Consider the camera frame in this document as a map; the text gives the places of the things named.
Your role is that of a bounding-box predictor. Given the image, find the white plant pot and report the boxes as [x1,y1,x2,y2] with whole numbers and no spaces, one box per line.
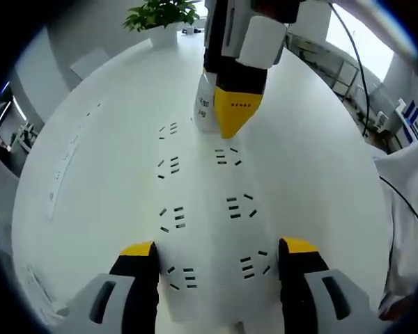
[148,23,180,49]

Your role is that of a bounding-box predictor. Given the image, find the blue white sign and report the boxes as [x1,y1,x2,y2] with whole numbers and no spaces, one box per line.
[395,99,418,143]

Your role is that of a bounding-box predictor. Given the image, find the black cable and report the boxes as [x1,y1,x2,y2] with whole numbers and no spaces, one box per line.
[328,1,418,236]

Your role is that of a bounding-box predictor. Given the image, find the person's white coat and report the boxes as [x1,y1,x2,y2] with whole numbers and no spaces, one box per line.
[371,134,418,316]

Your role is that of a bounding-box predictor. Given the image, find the white desk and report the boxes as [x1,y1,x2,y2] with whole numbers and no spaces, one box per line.
[10,24,394,334]

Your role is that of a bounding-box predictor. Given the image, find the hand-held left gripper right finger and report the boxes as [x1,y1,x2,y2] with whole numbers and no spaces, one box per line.
[278,237,384,334]

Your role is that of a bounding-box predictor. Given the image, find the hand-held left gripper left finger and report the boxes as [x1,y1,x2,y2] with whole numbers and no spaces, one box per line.
[57,240,160,334]

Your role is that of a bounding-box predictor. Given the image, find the long white socket strip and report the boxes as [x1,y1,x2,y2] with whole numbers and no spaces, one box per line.
[45,99,104,220]

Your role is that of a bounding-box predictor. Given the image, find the metal rack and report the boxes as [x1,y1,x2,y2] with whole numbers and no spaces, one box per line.
[287,33,370,104]

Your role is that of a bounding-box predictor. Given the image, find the white partition panel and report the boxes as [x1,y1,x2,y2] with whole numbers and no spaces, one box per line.
[70,48,111,80]

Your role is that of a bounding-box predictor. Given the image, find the green potted plant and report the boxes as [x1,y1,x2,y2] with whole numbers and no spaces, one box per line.
[123,0,201,33]

